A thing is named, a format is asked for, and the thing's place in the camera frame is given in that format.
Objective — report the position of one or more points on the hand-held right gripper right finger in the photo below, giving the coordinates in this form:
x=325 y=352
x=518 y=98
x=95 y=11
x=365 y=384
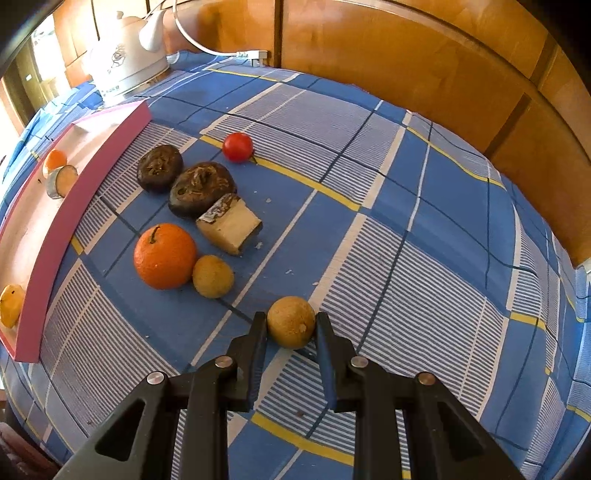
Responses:
x=324 y=364

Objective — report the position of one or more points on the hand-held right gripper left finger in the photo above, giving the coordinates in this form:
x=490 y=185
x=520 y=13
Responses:
x=256 y=353

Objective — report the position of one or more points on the small yellow-brown round fruit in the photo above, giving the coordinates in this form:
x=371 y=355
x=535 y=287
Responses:
x=291 y=321

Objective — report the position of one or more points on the small tan round fruit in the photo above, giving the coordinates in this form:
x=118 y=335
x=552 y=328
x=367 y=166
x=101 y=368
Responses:
x=212 y=276

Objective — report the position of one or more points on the cut sugarcane chunk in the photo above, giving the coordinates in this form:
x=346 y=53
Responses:
x=229 y=224

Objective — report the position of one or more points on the dark brown wrinkled fruit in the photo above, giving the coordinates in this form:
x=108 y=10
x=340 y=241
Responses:
x=159 y=167
x=202 y=188

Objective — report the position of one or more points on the red tomato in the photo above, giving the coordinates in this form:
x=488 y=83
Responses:
x=238 y=147

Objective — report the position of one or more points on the pink tray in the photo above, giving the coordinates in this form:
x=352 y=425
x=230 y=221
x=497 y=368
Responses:
x=62 y=221

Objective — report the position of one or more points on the large orange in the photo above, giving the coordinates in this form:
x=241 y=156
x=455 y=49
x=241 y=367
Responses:
x=165 y=257

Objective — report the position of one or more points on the blue checkered tablecloth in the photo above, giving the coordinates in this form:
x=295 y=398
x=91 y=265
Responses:
x=415 y=230

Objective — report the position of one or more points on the yellow fruit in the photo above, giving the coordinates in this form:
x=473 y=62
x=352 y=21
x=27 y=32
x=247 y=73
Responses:
x=11 y=305

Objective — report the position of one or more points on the small cut sugarcane slice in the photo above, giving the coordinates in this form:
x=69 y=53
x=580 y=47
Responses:
x=64 y=180

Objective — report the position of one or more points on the small orange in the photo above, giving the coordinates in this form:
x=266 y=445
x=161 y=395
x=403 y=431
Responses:
x=56 y=159

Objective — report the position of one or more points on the white electric kettle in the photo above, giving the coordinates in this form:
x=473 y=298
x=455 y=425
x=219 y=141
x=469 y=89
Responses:
x=124 y=60

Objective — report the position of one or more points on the wooden cabinet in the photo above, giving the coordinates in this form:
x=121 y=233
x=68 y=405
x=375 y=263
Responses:
x=369 y=46

